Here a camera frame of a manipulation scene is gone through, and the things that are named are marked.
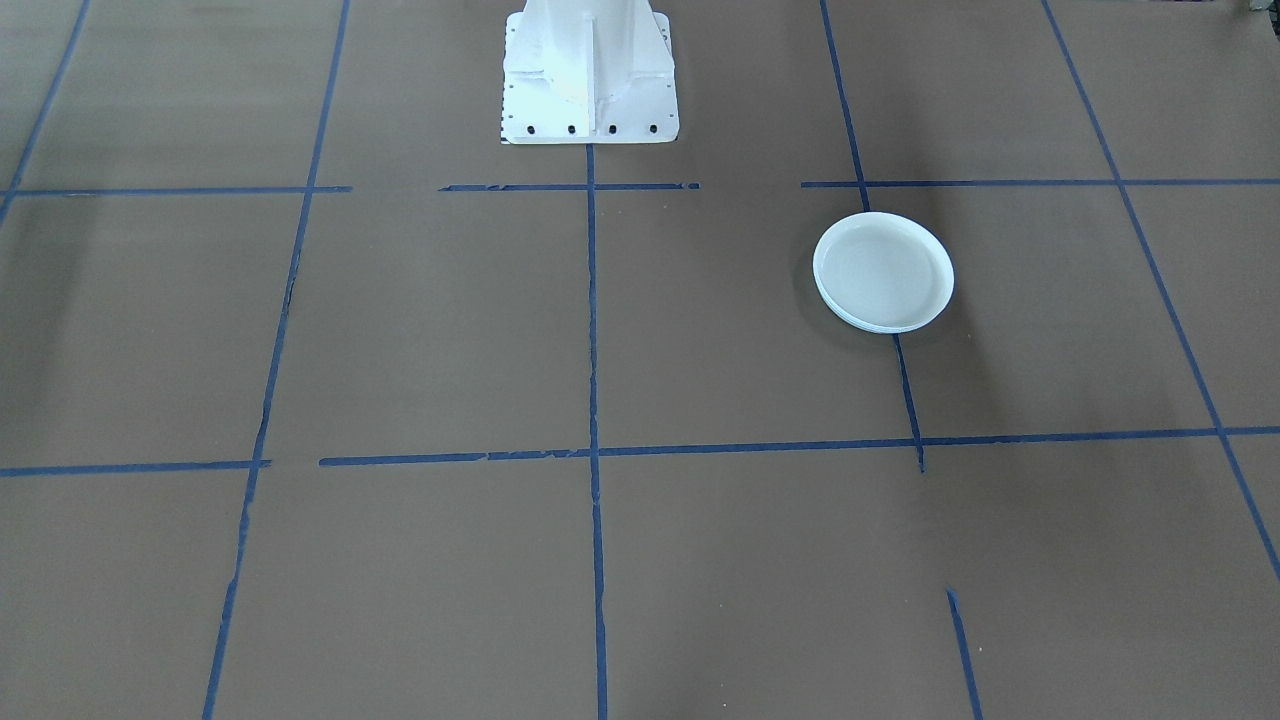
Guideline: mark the white ceramic plate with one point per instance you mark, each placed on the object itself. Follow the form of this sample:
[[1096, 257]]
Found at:
[[883, 270]]

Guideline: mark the light blue ceramic plate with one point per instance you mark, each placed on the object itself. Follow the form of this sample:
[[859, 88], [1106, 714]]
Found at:
[[850, 324], [864, 330]]

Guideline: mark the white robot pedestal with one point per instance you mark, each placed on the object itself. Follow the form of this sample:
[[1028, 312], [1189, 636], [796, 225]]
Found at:
[[590, 70]]

